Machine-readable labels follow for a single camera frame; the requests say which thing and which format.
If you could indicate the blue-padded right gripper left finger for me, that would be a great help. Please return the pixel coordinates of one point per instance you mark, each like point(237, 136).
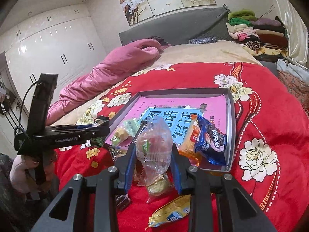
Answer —
point(126, 166)

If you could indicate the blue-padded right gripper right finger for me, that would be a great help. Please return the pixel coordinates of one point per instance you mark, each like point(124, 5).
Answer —
point(179, 165)

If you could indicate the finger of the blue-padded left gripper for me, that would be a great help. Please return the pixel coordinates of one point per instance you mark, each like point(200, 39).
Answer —
point(100, 121)
point(71, 137)

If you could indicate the clear bag red candy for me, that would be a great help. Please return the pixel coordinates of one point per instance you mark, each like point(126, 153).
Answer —
point(154, 149)

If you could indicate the blue Oreo packet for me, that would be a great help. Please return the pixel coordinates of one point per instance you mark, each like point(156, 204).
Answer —
point(211, 143)

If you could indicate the orange wrapped cracker pack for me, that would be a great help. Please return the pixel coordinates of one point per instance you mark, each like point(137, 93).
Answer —
point(187, 147)

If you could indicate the clear bag peanut snack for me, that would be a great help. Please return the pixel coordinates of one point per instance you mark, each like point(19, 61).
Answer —
point(156, 184)

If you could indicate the green bean snack packet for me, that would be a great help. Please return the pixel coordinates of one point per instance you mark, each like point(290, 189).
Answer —
point(97, 142)

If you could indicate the yellow wafer snack packet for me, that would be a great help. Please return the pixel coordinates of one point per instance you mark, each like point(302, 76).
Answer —
point(171, 212)

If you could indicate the green wrapped pastry snack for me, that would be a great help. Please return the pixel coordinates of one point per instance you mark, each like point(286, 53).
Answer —
point(128, 128)

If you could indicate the small dark chocolate packet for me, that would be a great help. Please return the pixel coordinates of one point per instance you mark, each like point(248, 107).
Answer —
point(122, 201)

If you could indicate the grey cardboard tray box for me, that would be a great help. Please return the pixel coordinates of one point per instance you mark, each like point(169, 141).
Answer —
point(201, 92)

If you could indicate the pink and blue book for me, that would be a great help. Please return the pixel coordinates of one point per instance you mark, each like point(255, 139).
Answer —
point(176, 112)

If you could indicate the white glossy wardrobe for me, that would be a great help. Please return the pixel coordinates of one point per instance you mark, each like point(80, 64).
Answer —
point(61, 41)

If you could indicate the red floral blanket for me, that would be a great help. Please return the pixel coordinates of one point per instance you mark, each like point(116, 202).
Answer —
point(271, 157)

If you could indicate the pink quilt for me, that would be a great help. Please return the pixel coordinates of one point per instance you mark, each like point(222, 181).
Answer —
point(117, 65)

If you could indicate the blue patterned pillow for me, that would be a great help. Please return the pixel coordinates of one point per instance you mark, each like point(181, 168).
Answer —
point(204, 40)

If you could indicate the grey headboard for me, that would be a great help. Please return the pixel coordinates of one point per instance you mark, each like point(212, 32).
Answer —
point(181, 27)

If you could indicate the stack of folded clothes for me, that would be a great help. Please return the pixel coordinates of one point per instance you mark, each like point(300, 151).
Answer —
point(264, 38)

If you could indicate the cream satin curtain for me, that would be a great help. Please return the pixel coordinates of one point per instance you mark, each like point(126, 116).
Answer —
point(296, 31)

